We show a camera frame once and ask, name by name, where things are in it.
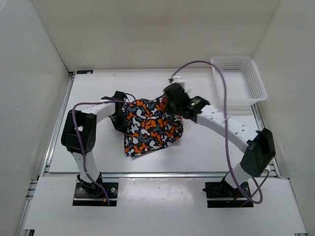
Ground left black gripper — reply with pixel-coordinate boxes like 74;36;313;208
109;111;129;133

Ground orange camouflage shorts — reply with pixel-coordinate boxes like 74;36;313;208
122;95;184;157

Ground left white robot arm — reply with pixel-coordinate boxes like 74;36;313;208
61;91;129;197

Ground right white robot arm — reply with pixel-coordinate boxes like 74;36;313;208
164;83;276;197

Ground small dark label sticker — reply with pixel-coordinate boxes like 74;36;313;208
76;70;93;74

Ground white plastic basket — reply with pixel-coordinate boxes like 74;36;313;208
211;56;267;110

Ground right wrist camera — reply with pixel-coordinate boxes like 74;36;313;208
168;75;192;93

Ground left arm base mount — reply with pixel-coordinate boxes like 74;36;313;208
72;175;119;207

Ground aluminium frame rail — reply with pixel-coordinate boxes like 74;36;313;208
43;170;277;178

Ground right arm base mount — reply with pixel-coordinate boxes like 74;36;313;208
202;181;253;208

